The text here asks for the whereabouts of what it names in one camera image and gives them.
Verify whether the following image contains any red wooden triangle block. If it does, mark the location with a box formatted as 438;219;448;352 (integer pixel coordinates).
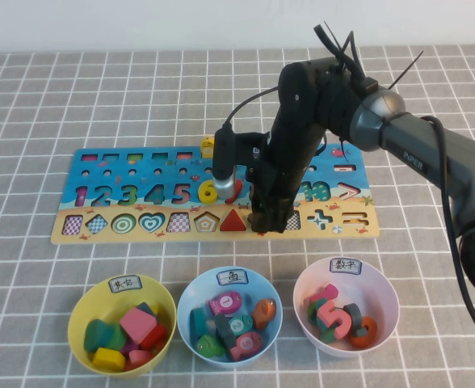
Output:
219;209;248;233

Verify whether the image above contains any pink wooden number five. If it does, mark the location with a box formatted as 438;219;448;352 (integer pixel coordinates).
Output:
316;298;352;340

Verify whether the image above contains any green wooden number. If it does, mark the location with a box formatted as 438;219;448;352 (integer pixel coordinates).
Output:
305;301;323;327

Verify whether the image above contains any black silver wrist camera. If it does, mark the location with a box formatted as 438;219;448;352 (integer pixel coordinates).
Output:
212;128;238;201

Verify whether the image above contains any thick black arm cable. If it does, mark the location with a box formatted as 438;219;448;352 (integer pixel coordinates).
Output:
313;22;475;359

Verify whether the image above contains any paper label on pink bowl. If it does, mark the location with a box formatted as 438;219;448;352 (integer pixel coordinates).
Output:
328;257;363;276

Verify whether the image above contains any paper label on blue bowl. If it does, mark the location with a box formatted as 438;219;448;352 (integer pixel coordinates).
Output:
216;269;250;287

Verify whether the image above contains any green round block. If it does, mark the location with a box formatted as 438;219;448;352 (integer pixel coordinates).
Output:
107;323;128;352

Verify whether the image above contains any grey wooden number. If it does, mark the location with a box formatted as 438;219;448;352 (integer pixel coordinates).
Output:
342;302;368;339

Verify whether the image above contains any dark grey wooden fish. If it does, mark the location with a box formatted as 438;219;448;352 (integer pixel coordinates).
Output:
213;314;238;351

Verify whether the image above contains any dark green heart block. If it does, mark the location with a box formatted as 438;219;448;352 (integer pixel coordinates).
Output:
83;318;115;353

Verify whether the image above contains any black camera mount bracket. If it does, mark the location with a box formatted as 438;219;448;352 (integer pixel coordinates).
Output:
233;132;271;165

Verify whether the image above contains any orange wooden fish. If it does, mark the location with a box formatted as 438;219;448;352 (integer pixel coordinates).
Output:
250;297;278;329

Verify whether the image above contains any light blue plastic bowl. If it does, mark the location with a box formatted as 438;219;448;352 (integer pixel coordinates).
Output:
176;265;284;369

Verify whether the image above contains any thin black camera cable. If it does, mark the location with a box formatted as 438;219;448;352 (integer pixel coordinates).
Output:
224;86;283;131

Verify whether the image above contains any yellow plastic bowl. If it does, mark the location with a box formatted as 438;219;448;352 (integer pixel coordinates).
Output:
67;273;178;378

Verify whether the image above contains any black zip tie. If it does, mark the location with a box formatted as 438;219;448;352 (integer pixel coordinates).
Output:
389;50;424;88

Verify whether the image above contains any green wooden fish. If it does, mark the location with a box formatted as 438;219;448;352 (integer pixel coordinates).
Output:
193;335;227;358

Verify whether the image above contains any teal fish number two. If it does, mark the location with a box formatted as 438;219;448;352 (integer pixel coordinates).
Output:
227;314;254;336

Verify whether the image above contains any pink fish number five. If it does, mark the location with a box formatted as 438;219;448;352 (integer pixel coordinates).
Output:
229;331;263;362

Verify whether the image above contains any yellow wooden number six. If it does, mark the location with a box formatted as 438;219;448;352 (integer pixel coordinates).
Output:
197;178;219;205

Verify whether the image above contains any pink small wooden block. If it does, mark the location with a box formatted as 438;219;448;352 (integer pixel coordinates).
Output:
124;349;154;371

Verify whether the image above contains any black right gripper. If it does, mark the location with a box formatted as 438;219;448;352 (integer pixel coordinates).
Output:
244;148;318;236

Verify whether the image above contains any teal wooden number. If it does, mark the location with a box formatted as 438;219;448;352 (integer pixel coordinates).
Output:
317;325;338;344

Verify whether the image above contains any wooden number shape puzzle board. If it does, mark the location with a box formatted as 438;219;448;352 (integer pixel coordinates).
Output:
50;143;380;246

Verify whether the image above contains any paper label on yellow bowl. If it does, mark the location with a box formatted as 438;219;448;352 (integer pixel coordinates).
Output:
107;275;144;293

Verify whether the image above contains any magenta fish number one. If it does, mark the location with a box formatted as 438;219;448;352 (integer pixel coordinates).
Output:
208;292;243;316

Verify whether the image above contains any pink square block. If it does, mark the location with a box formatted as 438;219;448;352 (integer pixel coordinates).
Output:
119;306;158;344

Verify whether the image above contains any orange wooden number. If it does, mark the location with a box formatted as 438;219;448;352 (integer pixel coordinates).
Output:
348;316;378;350

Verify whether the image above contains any yellow wooden block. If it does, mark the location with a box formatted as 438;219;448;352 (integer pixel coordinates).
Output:
91;347;126;372

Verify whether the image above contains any grey white-grid tablecloth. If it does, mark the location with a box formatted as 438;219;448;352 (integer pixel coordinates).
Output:
0;44;475;388

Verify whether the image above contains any teal wooden fish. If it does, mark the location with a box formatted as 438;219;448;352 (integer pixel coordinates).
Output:
188;306;211;343

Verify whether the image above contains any red wooden number seven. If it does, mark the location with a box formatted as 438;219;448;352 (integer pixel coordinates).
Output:
224;179;245;205

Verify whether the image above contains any magenta wooden number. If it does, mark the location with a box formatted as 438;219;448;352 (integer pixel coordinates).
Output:
308;283;339;306

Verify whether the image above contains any pink plastic bowl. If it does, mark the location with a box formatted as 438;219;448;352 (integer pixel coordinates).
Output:
292;256;401;359

